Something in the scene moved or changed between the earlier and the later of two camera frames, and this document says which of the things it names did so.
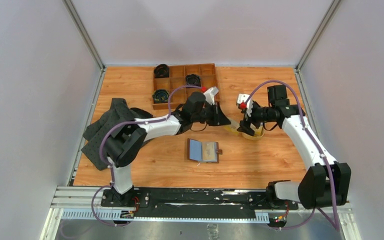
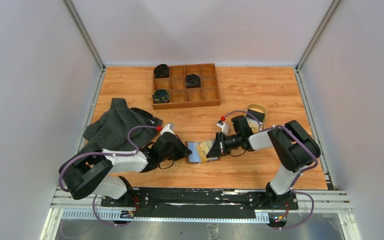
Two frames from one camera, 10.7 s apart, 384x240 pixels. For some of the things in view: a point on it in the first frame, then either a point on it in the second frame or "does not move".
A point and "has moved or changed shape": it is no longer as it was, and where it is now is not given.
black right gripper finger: x=245 y=127 → x=215 y=150
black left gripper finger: x=217 y=117 → x=181 y=150
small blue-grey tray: x=203 y=152 does not move
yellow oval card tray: x=232 y=128 has moved or changed shape
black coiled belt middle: x=193 y=79 does not move
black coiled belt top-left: x=161 y=71 does not move
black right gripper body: x=260 y=115 → x=228 y=142
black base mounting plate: x=192 y=200 does not move
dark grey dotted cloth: x=119 y=112 does not move
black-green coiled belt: x=160 y=96 does not move
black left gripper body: x=204 y=116 → x=171 y=155
